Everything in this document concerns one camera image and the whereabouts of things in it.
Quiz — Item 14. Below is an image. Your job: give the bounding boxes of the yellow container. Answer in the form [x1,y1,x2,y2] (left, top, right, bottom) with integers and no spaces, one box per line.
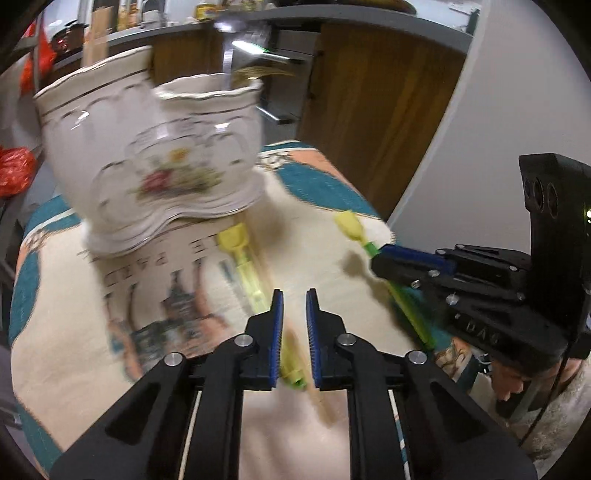
[195,2,232,20]

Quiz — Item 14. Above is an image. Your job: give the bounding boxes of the black cable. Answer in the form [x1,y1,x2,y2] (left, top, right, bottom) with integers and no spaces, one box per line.
[519,351,572,448]

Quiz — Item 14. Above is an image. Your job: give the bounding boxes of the rice cooker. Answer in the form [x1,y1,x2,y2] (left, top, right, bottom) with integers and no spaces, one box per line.
[50,21,89,54]

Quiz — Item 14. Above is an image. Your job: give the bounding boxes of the grey countertop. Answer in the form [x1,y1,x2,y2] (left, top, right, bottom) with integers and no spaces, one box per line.
[44,4,475,52]

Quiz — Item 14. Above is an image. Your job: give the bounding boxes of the printed table mat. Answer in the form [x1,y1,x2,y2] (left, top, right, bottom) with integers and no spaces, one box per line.
[9,141,462,480]

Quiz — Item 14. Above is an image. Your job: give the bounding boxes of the yellow green plastic scoop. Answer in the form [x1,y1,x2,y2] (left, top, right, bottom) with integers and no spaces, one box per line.
[216,224,306,389]

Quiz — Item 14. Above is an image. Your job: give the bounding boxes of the wooden drawer cabinet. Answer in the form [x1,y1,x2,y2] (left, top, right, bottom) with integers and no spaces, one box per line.
[259,22,468,223]

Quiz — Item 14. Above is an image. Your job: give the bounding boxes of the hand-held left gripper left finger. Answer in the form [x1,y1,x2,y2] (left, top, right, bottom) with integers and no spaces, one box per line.
[50,288,284,480]

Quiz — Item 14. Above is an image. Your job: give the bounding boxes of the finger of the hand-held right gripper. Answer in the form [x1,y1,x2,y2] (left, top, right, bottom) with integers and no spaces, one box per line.
[379,244,532,289]
[370,258,527,309]

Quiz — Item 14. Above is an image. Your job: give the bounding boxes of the gold fork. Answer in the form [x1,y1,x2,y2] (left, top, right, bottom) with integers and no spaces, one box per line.
[233,65,296,84]

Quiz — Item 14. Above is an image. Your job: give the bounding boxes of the hanging red plastic bag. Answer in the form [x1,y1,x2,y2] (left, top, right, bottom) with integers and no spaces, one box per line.
[19,21,57,94]

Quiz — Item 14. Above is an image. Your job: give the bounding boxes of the green handled yellow spoon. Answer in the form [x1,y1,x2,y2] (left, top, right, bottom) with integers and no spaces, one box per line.
[335,210,438,350]

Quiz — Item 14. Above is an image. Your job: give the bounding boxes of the crumpled red plastic bag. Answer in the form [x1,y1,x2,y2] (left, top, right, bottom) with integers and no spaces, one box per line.
[0,147,37,198]

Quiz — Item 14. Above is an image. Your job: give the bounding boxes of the wooden base cabinet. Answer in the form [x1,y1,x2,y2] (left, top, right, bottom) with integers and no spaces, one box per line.
[46,33,232,89]

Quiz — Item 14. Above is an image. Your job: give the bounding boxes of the oil bottles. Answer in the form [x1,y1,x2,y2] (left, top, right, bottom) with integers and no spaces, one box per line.
[117,0,140,31]

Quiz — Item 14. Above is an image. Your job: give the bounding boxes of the floral ceramic utensil holder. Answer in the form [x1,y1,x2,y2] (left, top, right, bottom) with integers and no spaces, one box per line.
[34,46,267,257]

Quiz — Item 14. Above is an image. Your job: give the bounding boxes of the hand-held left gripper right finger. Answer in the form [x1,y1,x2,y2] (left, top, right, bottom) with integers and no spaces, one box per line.
[306,288,539,480]

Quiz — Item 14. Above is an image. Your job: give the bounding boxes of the chrome faucet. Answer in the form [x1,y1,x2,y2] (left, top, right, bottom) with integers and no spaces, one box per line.
[140,0,168,27]

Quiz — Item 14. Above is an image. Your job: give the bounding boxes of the person's right hand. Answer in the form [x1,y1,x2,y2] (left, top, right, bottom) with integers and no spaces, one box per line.
[492,362,554,418]

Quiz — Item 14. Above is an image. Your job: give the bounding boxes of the metal drawer handle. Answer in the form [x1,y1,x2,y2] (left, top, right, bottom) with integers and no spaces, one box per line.
[255,105,297,126]
[231,39,320,62]

